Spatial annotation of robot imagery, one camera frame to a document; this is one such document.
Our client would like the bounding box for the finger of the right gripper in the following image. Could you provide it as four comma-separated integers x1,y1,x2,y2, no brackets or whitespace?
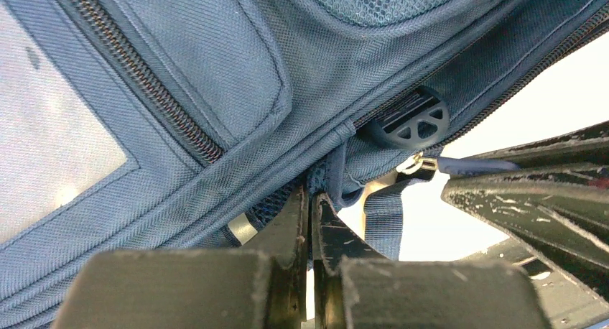
441,163,608,301
456,121,608,170

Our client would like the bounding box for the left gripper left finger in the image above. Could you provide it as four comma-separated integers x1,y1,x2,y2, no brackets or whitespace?
52,187,309,328

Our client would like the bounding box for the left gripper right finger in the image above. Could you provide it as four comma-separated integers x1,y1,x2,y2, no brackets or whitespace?
311,194,551,328

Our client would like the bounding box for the navy blue student backpack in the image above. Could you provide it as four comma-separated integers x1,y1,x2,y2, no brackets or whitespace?
1,0,608,328

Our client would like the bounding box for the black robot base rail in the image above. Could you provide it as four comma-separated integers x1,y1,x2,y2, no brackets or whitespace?
463,238,608,328

